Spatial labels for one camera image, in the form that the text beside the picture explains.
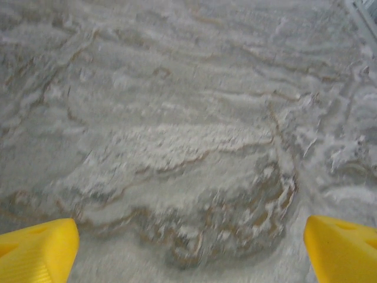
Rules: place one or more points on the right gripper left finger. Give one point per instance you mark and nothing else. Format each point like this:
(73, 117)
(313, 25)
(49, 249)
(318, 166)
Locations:
(35, 253)

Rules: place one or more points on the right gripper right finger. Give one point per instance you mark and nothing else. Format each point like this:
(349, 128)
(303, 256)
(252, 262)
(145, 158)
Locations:
(344, 253)

